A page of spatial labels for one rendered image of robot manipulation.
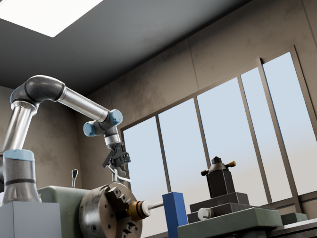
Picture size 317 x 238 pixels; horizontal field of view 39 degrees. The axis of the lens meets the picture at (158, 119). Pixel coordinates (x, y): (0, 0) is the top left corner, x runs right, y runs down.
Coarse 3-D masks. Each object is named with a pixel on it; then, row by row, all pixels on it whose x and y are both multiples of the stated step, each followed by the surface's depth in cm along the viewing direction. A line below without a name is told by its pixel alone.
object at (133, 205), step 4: (144, 200) 203; (132, 204) 203; (136, 204) 202; (140, 204) 201; (132, 208) 202; (136, 208) 201; (140, 208) 200; (128, 212) 204; (132, 212) 201; (136, 212) 200; (140, 212) 200; (128, 216) 204; (132, 216) 201; (136, 216) 201; (140, 216) 201; (144, 216) 200; (148, 216) 201; (136, 220) 203; (140, 220) 205
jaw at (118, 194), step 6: (108, 186) 209; (108, 192) 205; (114, 192) 204; (114, 198) 205; (120, 198) 204; (126, 198) 207; (114, 204) 206; (120, 204) 205; (126, 204) 203; (120, 210) 206
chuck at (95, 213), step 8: (112, 184) 211; (120, 184) 216; (96, 192) 207; (104, 192) 205; (120, 192) 214; (128, 192) 219; (88, 200) 205; (96, 200) 201; (104, 200) 203; (136, 200) 222; (88, 208) 202; (96, 208) 199; (104, 208) 201; (112, 208) 205; (88, 216) 200; (96, 216) 197; (104, 216) 199; (112, 216) 204; (120, 216) 215; (88, 224) 200; (96, 224) 197; (104, 224) 197; (112, 224) 202; (136, 224) 216; (88, 232) 200; (96, 232) 198; (104, 232) 196; (112, 232) 200; (136, 232) 214
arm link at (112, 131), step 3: (108, 129) 235; (111, 129) 236; (114, 129) 237; (108, 132) 236; (111, 132) 236; (114, 132) 236; (117, 132) 239; (105, 135) 237; (108, 135) 236; (111, 135) 236
